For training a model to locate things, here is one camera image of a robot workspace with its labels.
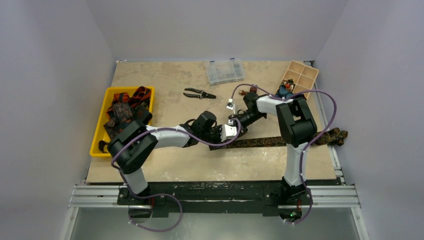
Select wooden compartment tray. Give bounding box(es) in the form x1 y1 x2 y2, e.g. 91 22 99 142
276 60 319 94

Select dark brown patterned tie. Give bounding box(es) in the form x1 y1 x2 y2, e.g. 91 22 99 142
209 127 349 151

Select yellow plastic bin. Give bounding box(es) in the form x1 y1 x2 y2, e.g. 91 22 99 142
89 86 156 158

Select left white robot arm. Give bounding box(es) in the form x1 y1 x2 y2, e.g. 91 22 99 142
107 111 238 205

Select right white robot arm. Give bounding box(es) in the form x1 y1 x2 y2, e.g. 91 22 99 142
228 92 317 204

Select clear plastic organizer box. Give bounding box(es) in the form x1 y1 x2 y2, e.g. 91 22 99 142
204 58 246 86

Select black tie orange hearts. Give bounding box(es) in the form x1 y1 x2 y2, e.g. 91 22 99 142
132 106 153 125

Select orange black striped tie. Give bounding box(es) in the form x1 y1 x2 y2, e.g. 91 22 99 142
101 86 155 118

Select brown floral tie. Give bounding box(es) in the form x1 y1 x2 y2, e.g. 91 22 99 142
103 102 133 140

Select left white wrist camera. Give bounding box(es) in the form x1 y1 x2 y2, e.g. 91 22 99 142
220 124 238 142

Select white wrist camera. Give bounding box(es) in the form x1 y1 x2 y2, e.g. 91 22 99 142
220 124 238 142
226 98 237 115

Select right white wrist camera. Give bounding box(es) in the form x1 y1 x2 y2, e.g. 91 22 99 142
226 98 237 115

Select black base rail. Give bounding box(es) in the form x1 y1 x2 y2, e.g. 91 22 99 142
68 178 361 220

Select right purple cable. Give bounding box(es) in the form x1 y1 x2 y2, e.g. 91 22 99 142
230 83 338 225

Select purple cable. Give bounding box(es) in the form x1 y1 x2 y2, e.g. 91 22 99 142
110 117 242 232
230 83 338 225

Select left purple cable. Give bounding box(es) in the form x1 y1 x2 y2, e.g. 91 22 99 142
110 117 242 232

